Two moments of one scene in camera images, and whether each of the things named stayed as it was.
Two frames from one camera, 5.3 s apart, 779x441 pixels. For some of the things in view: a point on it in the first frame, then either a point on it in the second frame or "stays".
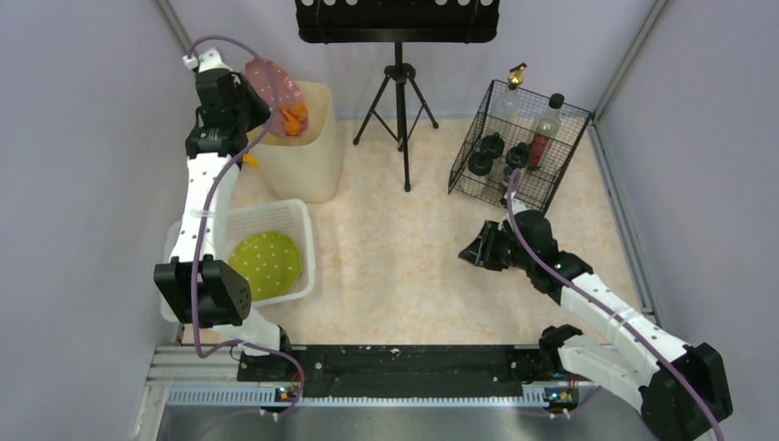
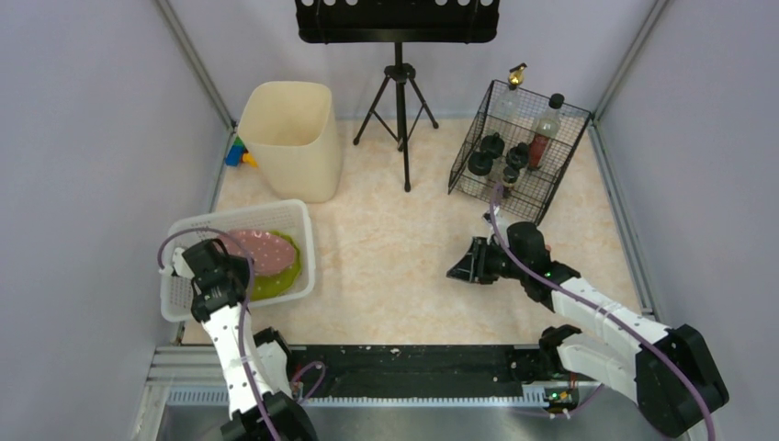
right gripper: [487, 246] to [480, 260]
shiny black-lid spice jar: [518, 157] stays
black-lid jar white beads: [479, 163] stays
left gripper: [253, 104] to [202, 258]
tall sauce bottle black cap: [547, 129] stays
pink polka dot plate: [287, 92] to [271, 253]
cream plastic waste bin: [309, 168] stays
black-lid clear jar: [492, 146] stays
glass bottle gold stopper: [512, 106] stays
